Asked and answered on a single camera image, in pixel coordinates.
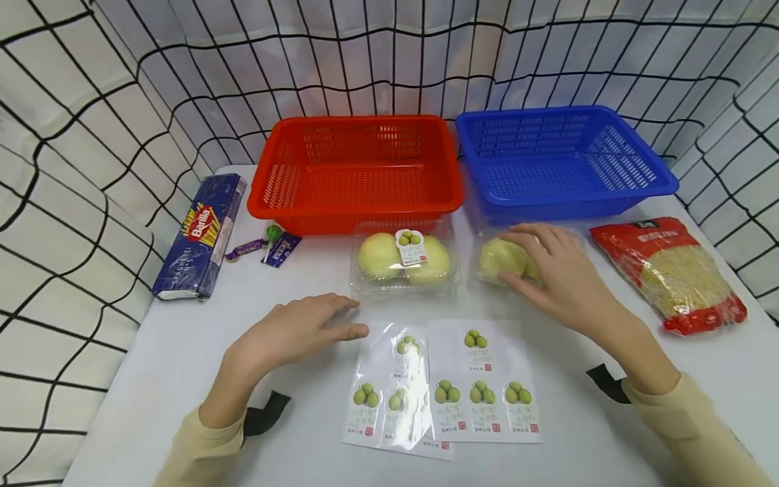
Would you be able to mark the blue plastic basket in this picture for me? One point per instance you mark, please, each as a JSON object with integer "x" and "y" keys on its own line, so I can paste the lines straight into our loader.
{"x": 548, "y": 172}

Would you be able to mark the person's left hand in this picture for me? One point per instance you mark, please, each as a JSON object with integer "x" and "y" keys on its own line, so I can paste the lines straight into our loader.
{"x": 286, "y": 335}

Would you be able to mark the purple snack packet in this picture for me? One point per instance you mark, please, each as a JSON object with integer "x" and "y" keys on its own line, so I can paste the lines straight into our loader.
{"x": 281, "y": 249}

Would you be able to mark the white sticker sheet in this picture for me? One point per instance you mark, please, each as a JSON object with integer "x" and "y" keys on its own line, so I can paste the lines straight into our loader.
{"x": 487, "y": 379}

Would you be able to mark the yellow-green pear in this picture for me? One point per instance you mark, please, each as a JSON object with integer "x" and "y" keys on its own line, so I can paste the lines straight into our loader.
{"x": 435, "y": 265}
{"x": 378, "y": 257}
{"x": 500, "y": 258}

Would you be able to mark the red plastic basket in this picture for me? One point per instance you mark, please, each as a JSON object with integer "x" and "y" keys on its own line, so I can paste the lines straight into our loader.
{"x": 359, "y": 182}

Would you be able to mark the person's right fingers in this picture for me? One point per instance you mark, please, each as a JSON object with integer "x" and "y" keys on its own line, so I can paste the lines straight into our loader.
{"x": 529, "y": 237}

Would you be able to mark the red bag of noodles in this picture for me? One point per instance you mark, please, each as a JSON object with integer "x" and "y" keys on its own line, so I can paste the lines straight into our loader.
{"x": 675, "y": 274}

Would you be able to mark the glossy sticker sheet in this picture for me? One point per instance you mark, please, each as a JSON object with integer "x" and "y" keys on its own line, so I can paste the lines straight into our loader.
{"x": 389, "y": 406}

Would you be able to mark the clear clamshell box without label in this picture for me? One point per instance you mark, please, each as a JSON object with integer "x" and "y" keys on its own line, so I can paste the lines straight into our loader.
{"x": 487, "y": 287}

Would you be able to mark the person's right hand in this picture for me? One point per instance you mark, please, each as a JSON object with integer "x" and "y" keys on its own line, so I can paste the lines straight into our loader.
{"x": 566, "y": 284}

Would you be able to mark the person's left thumb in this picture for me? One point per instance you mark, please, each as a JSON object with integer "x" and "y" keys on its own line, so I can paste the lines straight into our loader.
{"x": 350, "y": 333}

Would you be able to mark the person's left forearm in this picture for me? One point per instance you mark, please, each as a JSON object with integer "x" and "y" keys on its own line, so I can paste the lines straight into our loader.
{"x": 210, "y": 433}

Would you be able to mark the purple wrapped candy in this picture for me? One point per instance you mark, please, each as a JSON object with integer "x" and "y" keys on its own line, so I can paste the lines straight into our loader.
{"x": 246, "y": 249}

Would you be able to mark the blue spaghetti box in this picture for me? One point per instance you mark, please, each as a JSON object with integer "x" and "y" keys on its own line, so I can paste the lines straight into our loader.
{"x": 198, "y": 237}

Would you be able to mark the person's right thumb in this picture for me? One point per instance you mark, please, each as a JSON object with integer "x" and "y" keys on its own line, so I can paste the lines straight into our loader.
{"x": 517, "y": 284}

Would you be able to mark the clear clamshell box with label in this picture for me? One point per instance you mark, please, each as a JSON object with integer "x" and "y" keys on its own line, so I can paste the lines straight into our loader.
{"x": 401, "y": 284}

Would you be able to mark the person's left fingers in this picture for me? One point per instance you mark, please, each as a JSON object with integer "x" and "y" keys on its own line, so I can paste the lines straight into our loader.
{"x": 335, "y": 304}

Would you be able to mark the person's right forearm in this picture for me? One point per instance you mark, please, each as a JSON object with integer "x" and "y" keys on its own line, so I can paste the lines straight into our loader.
{"x": 681, "y": 419}

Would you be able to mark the green round candy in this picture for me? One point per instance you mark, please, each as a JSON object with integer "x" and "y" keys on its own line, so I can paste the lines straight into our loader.
{"x": 274, "y": 233}

